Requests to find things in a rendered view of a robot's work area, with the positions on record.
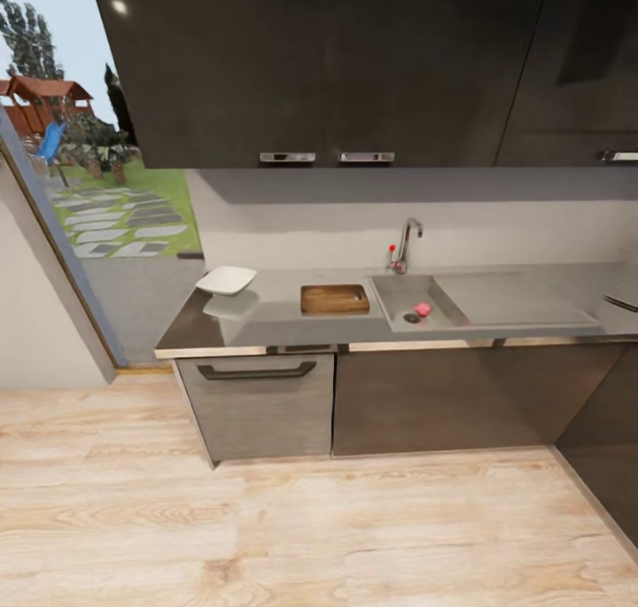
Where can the drop in sink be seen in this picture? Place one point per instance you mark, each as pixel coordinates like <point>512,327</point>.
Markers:
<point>470,301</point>

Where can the fixed window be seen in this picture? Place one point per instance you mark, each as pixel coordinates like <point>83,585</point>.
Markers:
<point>125,236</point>

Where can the bowl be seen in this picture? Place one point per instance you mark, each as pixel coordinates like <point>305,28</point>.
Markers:
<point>227,281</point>

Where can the dishwasher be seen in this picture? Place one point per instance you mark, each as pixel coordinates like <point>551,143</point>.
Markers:
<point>262,406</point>

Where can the cabinet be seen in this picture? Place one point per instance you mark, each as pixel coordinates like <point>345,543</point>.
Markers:
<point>576,103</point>
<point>318,83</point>

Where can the cutting board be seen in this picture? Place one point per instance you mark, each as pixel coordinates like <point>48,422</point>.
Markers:
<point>333,298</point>

